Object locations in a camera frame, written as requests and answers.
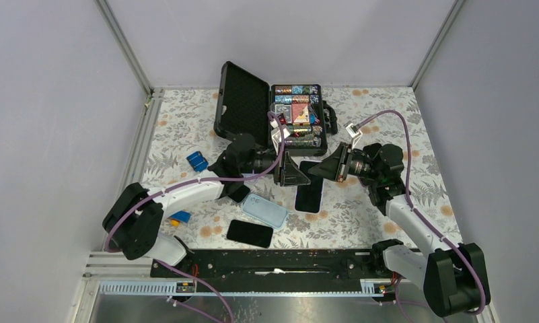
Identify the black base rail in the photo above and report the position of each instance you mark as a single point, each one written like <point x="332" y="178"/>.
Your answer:
<point x="280" y="271"/>

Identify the black poker chip case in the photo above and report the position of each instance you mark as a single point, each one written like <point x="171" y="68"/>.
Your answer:
<point x="244" y="101"/>

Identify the colourful toy brick stack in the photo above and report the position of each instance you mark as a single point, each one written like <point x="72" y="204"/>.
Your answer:
<point x="179" y="217"/>

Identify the blue toy car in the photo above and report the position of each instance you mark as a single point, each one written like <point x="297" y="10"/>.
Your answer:
<point x="197" y="161"/>

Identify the bare dark blue phone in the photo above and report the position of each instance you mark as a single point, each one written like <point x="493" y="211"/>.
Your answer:
<point x="239" y="193"/>

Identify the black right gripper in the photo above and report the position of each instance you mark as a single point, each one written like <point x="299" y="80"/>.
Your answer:
<point x="336" y="166"/>

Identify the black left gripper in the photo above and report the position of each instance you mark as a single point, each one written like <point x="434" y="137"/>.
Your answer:
<point x="286" y="173"/>

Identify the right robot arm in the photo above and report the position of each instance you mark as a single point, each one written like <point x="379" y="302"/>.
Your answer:
<point x="452" y="275"/>

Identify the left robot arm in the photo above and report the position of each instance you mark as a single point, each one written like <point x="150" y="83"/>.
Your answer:
<point x="133" y="222"/>

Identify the red playing card box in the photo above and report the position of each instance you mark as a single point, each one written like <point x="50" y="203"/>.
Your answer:
<point x="300" y="113"/>

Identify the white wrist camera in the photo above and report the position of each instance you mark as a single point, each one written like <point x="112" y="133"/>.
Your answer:
<point x="355" y="133"/>
<point x="278" y="135"/>

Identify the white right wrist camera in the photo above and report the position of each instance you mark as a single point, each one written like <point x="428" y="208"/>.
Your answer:
<point x="355" y="133"/>

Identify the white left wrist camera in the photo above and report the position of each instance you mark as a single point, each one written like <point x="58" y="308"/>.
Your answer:
<point x="278" y="135"/>

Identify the phone in light blue case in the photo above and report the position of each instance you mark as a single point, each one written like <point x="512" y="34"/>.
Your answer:
<point x="265" y="211"/>

